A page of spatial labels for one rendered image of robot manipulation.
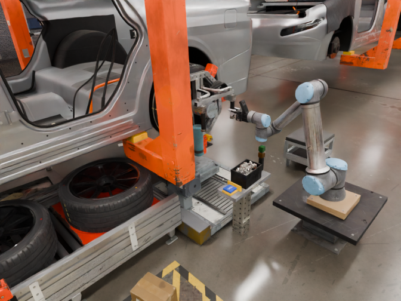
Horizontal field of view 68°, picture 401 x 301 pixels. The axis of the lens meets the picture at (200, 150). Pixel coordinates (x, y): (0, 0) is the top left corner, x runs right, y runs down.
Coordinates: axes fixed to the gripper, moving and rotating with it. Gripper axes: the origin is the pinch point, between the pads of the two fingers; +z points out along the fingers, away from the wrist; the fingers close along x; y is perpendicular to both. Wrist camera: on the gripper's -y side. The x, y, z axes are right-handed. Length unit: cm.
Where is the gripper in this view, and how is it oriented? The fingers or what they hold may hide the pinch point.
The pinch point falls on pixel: (230, 108)
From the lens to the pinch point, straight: 249.7
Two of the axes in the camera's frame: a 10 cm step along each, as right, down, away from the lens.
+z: -7.1, -3.0, 6.4
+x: 7.0, -3.6, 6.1
